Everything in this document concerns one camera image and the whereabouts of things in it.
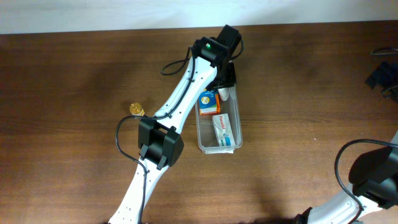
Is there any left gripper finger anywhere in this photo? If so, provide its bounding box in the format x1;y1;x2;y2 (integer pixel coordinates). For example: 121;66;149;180
223;62;237;88
205;80;223;91

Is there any orange medicine box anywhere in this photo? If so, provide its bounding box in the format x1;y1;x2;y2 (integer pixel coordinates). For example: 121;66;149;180
198;93;221;116

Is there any white spray bottle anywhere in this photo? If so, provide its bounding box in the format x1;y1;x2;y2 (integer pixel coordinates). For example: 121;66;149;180
218;88;229;101

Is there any yellow blue medicine box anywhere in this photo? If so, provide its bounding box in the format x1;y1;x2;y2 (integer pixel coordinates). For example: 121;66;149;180
198;89;220;114

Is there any white Panadol box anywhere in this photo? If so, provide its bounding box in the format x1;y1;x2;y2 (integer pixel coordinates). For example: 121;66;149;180
212;113;236;146

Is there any small gold-lid balm jar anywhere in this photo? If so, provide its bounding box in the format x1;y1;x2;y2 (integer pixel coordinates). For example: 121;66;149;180
129;103;145;116

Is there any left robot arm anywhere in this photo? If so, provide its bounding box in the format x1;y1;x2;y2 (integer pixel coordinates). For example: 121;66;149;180
109;25;244;224

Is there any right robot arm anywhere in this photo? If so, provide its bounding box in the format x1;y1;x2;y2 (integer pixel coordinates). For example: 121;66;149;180
293;136;397;223

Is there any clear plastic container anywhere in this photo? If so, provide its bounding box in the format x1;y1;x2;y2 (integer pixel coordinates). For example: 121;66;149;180
195;85;243;154

